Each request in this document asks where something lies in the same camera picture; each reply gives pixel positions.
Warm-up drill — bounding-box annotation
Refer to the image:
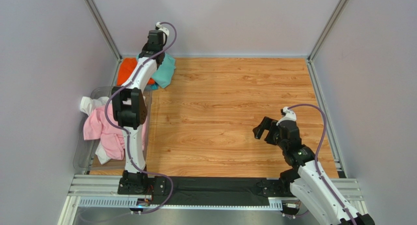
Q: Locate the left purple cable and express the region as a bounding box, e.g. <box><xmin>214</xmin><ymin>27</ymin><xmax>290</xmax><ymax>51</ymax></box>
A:
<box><xmin>104</xmin><ymin>21</ymin><xmax>178</xmax><ymax>215</ymax></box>

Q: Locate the mint green t-shirt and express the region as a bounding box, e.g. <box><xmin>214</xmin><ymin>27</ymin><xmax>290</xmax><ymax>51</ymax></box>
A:
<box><xmin>148</xmin><ymin>53</ymin><xmax>176</xmax><ymax>89</ymax></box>

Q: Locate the white t-shirt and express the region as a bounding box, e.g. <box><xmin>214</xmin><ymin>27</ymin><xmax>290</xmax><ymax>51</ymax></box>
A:
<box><xmin>80</xmin><ymin>96</ymin><xmax>114</xmax><ymax>165</ymax></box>

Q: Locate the clear plastic bin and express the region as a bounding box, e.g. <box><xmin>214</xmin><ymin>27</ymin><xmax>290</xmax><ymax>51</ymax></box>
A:
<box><xmin>73</xmin><ymin>87</ymin><xmax>152</xmax><ymax>175</ymax></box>

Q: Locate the purple cable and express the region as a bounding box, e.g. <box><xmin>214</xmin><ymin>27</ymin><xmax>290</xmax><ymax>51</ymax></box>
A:
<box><xmin>286</xmin><ymin>104</ymin><xmax>359</xmax><ymax>225</ymax></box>
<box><xmin>104</xmin><ymin>21</ymin><xmax>178</xmax><ymax>215</ymax></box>

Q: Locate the pink t-shirt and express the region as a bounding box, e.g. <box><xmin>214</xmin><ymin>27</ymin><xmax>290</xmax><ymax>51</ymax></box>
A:
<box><xmin>83</xmin><ymin>106</ymin><xmax>148</xmax><ymax>161</ymax></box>

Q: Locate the aluminium frame rail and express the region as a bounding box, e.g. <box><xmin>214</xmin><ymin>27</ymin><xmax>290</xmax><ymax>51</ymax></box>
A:
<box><xmin>59</xmin><ymin>174</ymin><xmax>374</xmax><ymax>225</ymax></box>

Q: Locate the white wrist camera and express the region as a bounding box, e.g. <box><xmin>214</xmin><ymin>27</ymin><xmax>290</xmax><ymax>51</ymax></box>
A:
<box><xmin>155</xmin><ymin>22</ymin><xmax>170</xmax><ymax>37</ymax></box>
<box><xmin>276</xmin><ymin>107</ymin><xmax>297</xmax><ymax>126</ymax></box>

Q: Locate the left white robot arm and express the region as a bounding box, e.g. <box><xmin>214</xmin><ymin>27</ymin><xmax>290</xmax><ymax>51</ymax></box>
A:
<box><xmin>112</xmin><ymin>27</ymin><xmax>169</xmax><ymax>195</ymax></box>

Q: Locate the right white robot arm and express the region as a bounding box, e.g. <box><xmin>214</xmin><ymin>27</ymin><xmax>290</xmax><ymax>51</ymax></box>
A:
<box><xmin>253</xmin><ymin>117</ymin><xmax>375</xmax><ymax>225</ymax></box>

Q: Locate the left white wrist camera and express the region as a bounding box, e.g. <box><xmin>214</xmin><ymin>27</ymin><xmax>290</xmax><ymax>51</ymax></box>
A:
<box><xmin>155</xmin><ymin>22</ymin><xmax>170</xmax><ymax>37</ymax></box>

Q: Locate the folded orange t-shirt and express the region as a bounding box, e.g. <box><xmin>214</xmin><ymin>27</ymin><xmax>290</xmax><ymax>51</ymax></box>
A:
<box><xmin>116</xmin><ymin>58</ymin><xmax>156</xmax><ymax>88</ymax></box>

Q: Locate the folded teal t-shirt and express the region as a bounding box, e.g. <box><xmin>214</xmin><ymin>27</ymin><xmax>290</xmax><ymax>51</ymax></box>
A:
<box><xmin>144</xmin><ymin>83</ymin><xmax>160</xmax><ymax>90</ymax></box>

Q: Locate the black base mat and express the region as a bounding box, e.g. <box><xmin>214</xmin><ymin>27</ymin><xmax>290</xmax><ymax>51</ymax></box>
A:
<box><xmin>143</xmin><ymin>176</ymin><xmax>294</xmax><ymax>206</ymax></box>

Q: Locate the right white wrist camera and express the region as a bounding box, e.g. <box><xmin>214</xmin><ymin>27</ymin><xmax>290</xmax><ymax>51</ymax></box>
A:
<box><xmin>276</xmin><ymin>107</ymin><xmax>297</xmax><ymax>126</ymax></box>

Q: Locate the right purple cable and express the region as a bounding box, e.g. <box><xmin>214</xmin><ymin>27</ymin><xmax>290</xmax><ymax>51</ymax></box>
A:
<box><xmin>286</xmin><ymin>104</ymin><xmax>359</xmax><ymax>225</ymax></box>

